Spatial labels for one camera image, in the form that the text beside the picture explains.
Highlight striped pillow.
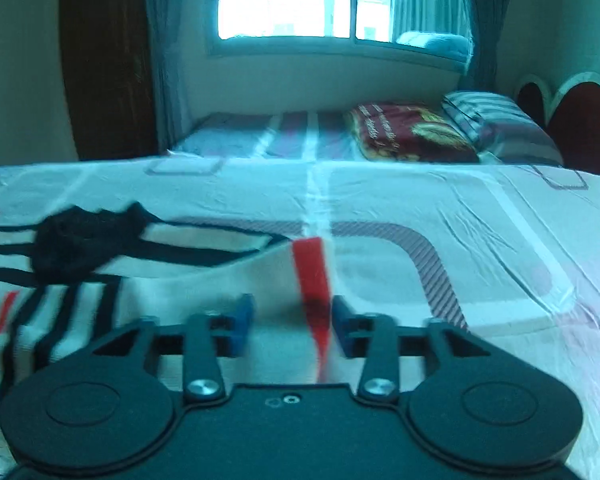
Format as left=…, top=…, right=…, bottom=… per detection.
left=440, top=91, right=563, bottom=166

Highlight bed with striped sheet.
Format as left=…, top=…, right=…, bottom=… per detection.
left=167, top=110, right=563, bottom=167

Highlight blue curtain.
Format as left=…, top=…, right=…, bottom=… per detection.
left=141, top=0, right=222, bottom=153
left=389, top=0, right=503, bottom=95

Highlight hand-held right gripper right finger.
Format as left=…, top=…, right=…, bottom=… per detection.
left=331, top=296, right=487, bottom=403

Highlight bed with patterned sheet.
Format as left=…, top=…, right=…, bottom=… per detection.
left=0, top=157, right=600, bottom=480

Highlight heart shaped headboard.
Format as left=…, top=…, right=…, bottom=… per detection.
left=515, top=72, right=600, bottom=181

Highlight light folded cloth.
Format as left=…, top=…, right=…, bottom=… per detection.
left=395, top=30, right=475, bottom=63

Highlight brown wooden door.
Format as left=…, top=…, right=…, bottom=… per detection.
left=59, top=0, right=159, bottom=162

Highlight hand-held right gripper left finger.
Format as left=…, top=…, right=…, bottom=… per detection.
left=87, top=294, right=257, bottom=403

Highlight red patterned folded blanket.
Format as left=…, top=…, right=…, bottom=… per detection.
left=347, top=102, right=481, bottom=163

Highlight white black red striped sweater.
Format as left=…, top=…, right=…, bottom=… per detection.
left=0, top=202, right=337, bottom=441

